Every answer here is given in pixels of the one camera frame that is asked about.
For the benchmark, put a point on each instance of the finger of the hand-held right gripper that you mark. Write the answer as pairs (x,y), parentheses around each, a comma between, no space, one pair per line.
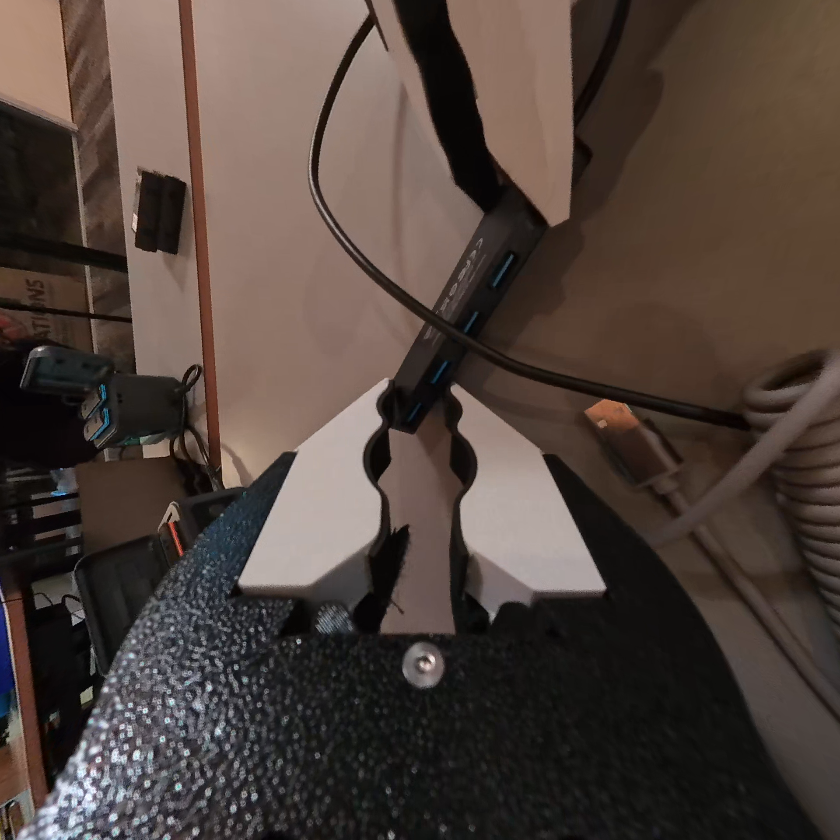
(525,98)
(426,98)

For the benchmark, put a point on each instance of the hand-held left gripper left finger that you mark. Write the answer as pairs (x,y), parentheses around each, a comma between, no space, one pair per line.
(308,518)

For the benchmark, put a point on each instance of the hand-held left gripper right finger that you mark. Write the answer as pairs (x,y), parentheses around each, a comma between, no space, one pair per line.
(525,525)

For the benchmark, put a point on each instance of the black usb hub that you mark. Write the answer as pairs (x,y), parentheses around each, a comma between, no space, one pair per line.
(485,249)

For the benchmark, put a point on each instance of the power station with blue trim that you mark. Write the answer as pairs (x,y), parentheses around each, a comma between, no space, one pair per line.
(138,410)

